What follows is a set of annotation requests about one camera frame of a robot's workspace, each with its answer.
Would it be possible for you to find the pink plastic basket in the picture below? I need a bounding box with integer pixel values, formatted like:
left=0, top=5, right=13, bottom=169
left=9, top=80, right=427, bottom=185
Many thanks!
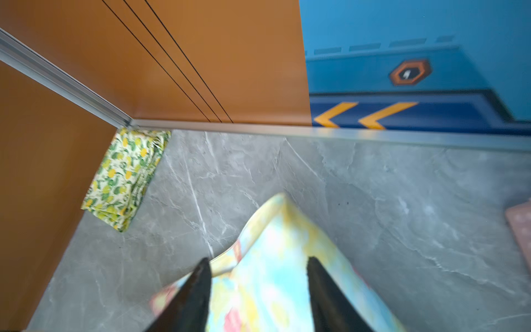
left=505, top=201, right=531, bottom=271

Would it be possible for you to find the pastel floral skirt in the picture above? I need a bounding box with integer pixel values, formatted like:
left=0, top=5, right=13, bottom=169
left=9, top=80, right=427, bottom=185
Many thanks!
left=152, top=194, right=404, bottom=331

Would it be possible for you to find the lemon print skirt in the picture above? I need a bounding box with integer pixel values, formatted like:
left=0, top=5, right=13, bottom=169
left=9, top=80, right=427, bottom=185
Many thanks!
left=81, top=128, right=171, bottom=232

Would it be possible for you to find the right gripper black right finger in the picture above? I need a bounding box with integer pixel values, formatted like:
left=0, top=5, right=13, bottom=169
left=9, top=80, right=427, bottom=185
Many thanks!
left=306, top=257, right=373, bottom=332

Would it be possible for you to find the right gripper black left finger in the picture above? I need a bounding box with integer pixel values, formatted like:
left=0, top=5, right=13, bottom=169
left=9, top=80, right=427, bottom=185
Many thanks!
left=146, top=257, right=212, bottom=332

